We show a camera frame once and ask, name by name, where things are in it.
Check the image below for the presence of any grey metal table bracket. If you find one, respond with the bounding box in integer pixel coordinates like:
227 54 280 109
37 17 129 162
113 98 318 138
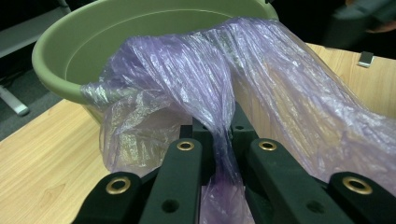
357 50 375 69

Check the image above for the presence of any white metal stand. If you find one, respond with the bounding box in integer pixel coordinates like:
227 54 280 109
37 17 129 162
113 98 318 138
0 0 72 117

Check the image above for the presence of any purple plastic bag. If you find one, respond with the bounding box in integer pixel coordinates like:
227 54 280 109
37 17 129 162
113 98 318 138
80 17 396 224

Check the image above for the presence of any green plastic bin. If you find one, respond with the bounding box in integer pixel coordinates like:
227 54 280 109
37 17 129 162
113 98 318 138
32 0 279 125

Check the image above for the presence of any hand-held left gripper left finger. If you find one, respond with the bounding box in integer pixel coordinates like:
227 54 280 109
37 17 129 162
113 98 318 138
139 117 217 224

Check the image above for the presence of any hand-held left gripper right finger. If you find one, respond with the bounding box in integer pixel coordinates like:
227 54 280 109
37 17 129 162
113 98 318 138
231 102 355 224

